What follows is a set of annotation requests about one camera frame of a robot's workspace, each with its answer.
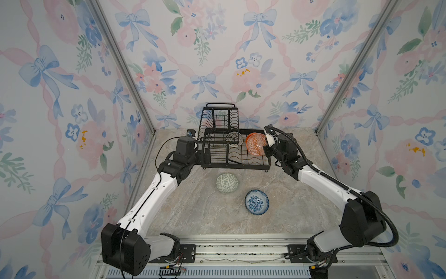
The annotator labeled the blue floral ceramic bowl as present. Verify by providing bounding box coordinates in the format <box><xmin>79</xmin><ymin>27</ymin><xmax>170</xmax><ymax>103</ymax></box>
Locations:
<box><xmin>245</xmin><ymin>189</ymin><xmax>269</xmax><ymax>216</ymax></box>

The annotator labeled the right corner aluminium post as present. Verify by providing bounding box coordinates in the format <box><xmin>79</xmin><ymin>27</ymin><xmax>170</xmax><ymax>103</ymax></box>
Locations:
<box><xmin>315</xmin><ymin>0</ymin><xmax>400</xmax><ymax>136</ymax></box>

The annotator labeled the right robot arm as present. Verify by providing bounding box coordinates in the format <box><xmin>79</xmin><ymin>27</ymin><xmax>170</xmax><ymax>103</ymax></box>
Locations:
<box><xmin>263</xmin><ymin>125</ymin><xmax>394</xmax><ymax>269</ymax></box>

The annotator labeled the left corner aluminium post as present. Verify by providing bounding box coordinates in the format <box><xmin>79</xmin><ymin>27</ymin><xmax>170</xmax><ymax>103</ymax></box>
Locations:
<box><xmin>86</xmin><ymin>0</ymin><xmax>156</xmax><ymax>136</ymax></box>

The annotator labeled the red patterned ceramic bowl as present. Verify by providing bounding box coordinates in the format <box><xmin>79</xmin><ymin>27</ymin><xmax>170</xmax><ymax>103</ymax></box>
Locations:
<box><xmin>246</xmin><ymin>133</ymin><xmax>267</xmax><ymax>156</ymax></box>

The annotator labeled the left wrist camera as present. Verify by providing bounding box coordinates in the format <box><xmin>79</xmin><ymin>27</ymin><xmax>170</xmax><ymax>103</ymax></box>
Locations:
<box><xmin>187</xmin><ymin>129</ymin><xmax>196</xmax><ymax>138</ymax></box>

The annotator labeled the black wire dish rack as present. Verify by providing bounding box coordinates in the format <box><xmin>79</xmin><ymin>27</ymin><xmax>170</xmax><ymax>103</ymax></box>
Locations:
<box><xmin>197</xmin><ymin>102</ymin><xmax>271</xmax><ymax>172</ymax></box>

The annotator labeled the green patterned ceramic bowl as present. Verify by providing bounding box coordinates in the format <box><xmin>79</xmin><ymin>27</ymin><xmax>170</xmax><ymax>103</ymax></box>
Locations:
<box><xmin>216</xmin><ymin>173</ymin><xmax>239</xmax><ymax>194</ymax></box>

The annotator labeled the aluminium rail frame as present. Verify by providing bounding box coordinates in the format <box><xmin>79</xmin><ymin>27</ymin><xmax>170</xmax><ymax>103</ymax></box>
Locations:
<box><xmin>91</xmin><ymin>233</ymin><xmax>394</xmax><ymax>279</ymax></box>

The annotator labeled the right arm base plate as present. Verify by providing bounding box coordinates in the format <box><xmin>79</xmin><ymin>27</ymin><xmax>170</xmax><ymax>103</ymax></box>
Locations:
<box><xmin>284</xmin><ymin>244</ymin><xmax>338</xmax><ymax>265</ymax></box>

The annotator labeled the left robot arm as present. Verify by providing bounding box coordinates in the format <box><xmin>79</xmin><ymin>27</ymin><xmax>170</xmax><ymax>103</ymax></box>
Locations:
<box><xmin>101</xmin><ymin>136</ymin><xmax>198</xmax><ymax>276</ymax></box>

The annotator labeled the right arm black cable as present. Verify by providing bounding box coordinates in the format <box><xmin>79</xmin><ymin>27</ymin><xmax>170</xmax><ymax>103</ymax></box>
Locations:
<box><xmin>264</xmin><ymin>125</ymin><xmax>400</xmax><ymax>248</ymax></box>

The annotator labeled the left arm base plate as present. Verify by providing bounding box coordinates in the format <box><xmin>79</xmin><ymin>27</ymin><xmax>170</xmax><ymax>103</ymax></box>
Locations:
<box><xmin>149</xmin><ymin>244</ymin><xmax>196</xmax><ymax>264</ymax></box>

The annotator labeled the white lattice pattern bowl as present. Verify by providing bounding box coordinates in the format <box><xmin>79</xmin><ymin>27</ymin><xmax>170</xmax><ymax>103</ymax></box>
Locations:
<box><xmin>227</xmin><ymin>131</ymin><xmax>243</xmax><ymax>147</ymax></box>

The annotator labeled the corner aluminium post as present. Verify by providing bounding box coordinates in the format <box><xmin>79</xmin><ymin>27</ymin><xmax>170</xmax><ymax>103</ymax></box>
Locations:
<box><xmin>315</xmin><ymin>0</ymin><xmax>400</xmax><ymax>136</ymax></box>
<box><xmin>86</xmin><ymin>0</ymin><xmax>156</xmax><ymax>136</ymax></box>

